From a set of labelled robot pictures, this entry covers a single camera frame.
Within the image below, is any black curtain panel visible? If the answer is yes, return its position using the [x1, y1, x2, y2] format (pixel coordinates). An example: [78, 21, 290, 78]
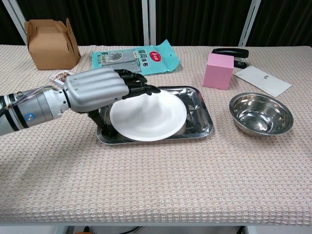
[155, 0, 252, 47]
[245, 0, 312, 47]
[17, 0, 145, 46]
[0, 6, 25, 46]

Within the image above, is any deck of playing cards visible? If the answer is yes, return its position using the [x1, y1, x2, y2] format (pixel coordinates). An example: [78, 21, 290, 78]
[49, 70, 74, 86]

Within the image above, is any black stapler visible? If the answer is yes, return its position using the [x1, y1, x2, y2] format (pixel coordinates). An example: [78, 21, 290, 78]
[211, 47, 250, 69]

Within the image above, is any pink cube block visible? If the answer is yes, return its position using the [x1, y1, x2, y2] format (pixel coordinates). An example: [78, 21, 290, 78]
[203, 53, 235, 91]

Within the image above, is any white round plate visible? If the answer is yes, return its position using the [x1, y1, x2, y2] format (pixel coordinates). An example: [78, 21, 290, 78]
[109, 90, 188, 143]

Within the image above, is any grey metal frame post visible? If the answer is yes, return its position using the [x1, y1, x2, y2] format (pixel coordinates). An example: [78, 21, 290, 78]
[142, 0, 156, 46]
[0, 0, 28, 46]
[237, 0, 263, 47]

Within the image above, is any stainless steel bowl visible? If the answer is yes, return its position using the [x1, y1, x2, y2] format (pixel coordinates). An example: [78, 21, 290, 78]
[229, 92, 294, 137]

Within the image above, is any white table frame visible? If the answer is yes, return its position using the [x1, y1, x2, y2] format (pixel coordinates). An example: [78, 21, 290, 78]
[0, 221, 312, 234]

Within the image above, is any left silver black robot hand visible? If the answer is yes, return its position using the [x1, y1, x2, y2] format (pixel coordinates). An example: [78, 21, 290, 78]
[62, 67, 161, 137]

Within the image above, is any teal cleaning cloth package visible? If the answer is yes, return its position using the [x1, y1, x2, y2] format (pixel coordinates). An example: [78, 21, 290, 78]
[91, 39, 181, 78]

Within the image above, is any white envelope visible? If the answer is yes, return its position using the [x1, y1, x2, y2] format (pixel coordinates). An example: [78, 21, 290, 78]
[234, 65, 293, 98]

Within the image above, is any rectangular metal tray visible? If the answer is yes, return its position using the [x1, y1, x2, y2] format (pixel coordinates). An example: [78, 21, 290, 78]
[97, 85, 214, 145]

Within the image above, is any black cable bundle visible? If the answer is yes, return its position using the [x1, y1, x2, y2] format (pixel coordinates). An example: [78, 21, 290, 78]
[119, 226, 142, 234]

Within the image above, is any brown cardboard gable box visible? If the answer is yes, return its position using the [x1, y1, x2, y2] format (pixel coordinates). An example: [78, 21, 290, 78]
[24, 18, 81, 71]

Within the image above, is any beige waffle tablecloth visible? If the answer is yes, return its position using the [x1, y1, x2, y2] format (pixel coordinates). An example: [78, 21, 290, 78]
[0, 44, 312, 226]

